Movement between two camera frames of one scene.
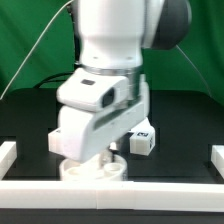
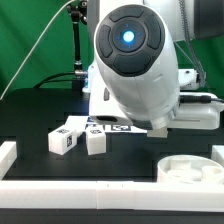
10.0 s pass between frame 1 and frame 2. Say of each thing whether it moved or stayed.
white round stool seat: moved
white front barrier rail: stayed
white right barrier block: stayed
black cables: stayed
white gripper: moved
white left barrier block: stayed
